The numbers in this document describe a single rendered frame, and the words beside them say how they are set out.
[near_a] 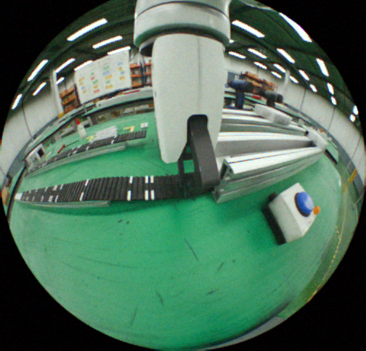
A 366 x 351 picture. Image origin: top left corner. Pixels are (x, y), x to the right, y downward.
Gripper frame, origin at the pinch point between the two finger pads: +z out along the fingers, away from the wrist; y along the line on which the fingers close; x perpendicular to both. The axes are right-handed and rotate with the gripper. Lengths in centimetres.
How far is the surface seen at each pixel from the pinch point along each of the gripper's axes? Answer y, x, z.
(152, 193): 1.3, -5.6, 3.5
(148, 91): -154, -15, -2
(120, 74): -279, -88, -52
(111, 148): -17.7, -19.4, 4.2
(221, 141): -2.3, 7.4, -2.8
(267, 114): -16.8, 37.2, -4.8
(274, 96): -31, 58, -14
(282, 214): 12.0, 13.2, 1.1
